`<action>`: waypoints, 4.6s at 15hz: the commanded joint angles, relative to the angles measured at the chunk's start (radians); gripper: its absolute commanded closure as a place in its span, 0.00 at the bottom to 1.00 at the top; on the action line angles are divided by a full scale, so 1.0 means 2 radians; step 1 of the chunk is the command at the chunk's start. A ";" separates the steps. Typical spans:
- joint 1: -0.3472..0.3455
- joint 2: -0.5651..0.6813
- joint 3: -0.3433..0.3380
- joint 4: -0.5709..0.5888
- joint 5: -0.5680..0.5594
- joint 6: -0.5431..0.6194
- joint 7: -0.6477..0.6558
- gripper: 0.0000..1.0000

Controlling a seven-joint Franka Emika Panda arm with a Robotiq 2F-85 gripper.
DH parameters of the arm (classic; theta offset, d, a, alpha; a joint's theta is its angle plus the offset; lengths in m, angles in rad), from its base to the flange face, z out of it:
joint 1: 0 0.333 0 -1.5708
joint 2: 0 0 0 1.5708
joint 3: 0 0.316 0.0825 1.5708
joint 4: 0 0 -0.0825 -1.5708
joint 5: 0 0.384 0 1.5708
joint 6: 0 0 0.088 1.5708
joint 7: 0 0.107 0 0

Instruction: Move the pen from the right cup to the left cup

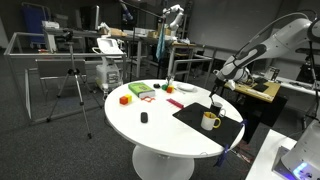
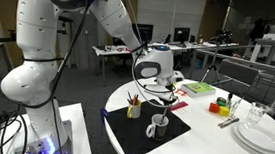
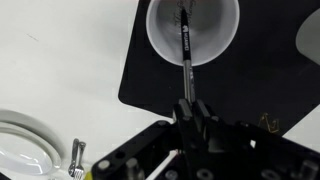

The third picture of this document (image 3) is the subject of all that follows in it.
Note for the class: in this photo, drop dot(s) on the stack of white plates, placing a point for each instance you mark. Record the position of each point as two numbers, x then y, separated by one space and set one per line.
50 133

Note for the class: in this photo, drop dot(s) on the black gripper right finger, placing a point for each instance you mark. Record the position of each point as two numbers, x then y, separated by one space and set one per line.
206 121

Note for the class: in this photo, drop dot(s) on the black and silver pen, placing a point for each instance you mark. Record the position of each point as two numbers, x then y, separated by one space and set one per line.
185 40

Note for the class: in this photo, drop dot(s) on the yellow block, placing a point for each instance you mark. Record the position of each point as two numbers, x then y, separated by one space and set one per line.
87 176

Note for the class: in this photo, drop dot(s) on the black table mat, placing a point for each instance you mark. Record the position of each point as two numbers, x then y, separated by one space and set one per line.
250 83

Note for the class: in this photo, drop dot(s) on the silver fork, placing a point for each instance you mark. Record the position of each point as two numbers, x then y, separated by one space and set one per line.
81 156

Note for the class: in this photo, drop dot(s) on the small white plate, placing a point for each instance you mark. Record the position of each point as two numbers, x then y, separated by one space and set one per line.
20 156

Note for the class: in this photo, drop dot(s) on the dark mug with white inside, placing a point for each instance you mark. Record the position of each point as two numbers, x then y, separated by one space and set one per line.
206 33

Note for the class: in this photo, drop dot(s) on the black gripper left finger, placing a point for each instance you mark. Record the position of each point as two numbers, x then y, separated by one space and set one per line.
185 120

